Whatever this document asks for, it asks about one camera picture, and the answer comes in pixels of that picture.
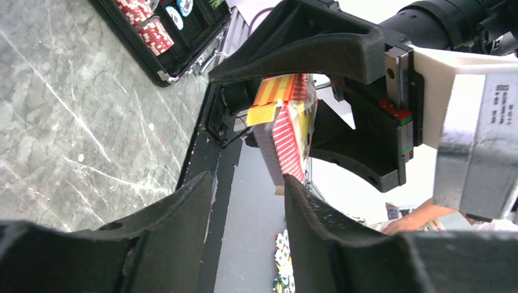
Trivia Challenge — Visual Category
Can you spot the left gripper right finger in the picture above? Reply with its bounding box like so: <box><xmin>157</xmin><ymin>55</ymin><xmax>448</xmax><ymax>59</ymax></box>
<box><xmin>285</xmin><ymin>175</ymin><xmax>517</xmax><ymax>292</ymax></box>

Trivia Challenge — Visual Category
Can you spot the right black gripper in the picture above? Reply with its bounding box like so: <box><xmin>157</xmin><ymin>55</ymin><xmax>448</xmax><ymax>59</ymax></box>
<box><xmin>209</xmin><ymin>1</ymin><xmax>414</xmax><ymax>193</ymax></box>

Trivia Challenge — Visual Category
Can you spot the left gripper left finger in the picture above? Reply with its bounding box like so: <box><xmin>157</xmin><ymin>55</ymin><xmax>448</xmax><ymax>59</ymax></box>
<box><xmin>1</xmin><ymin>172</ymin><xmax>212</xmax><ymax>292</ymax></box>

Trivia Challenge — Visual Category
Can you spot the red playing card box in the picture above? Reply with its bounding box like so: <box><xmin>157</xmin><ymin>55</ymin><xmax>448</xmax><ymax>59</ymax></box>
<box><xmin>246</xmin><ymin>73</ymin><xmax>318</xmax><ymax>162</ymax></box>

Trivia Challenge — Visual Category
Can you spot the red backed card deck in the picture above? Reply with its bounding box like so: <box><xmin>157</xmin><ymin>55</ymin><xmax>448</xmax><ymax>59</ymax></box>
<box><xmin>252</xmin><ymin>107</ymin><xmax>307</xmax><ymax>196</ymax></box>

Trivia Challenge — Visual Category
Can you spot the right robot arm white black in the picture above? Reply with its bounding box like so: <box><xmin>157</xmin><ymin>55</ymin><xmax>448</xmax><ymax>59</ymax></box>
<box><xmin>209</xmin><ymin>1</ymin><xmax>517</xmax><ymax>192</ymax></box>

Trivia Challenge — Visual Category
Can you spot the person forearm in background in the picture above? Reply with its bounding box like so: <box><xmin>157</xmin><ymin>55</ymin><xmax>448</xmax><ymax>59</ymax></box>
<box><xmin>382</xmin><ymin>198</ymin><xmax>457</xmax><ymax>235</ymax></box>

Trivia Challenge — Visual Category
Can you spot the black poker chip case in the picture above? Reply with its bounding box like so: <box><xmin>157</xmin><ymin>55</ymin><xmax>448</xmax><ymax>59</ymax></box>
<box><xmin>91</xmin><ymin>1</ymin><xmax>231</xmax><ymax>87</ymax></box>

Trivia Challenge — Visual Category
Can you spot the red chip roll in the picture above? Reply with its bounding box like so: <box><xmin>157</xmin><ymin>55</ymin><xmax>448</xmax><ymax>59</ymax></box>
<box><xmin>114</xmin><ymin>0</ymin><xmax>174</xmax><ymax>56</ymax></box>

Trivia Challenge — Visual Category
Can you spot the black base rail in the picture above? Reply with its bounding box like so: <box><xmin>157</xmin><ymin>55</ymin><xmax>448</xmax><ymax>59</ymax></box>
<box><xmin>177</xmin><ymin>82</ymin><xmax>256</xmax><ymax>292</ymax></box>

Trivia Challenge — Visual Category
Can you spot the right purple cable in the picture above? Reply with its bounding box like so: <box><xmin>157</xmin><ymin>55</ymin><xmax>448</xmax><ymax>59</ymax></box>
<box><xmin>247</xmin><ymin>5</ymin><xmax>276</xmax><ymax>37</ymax></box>

